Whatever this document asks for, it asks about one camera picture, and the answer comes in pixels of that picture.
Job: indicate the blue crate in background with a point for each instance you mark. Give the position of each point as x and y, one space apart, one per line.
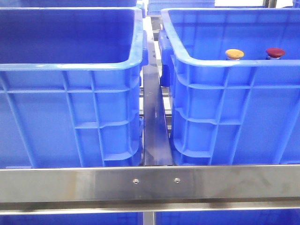
154 7

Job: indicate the stainless steel front rail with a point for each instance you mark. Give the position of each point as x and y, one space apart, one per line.
149 188

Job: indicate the yellow mushroom push button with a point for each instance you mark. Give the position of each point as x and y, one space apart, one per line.
234 54

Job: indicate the blue source bin with buttons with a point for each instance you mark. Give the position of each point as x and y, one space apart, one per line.
70 86

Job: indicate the blue destination bin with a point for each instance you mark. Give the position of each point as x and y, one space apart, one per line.
233 112

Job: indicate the red mushroom push button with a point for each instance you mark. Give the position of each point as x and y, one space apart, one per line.
274 53

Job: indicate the steel divider bar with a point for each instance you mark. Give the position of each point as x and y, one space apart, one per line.
157 149

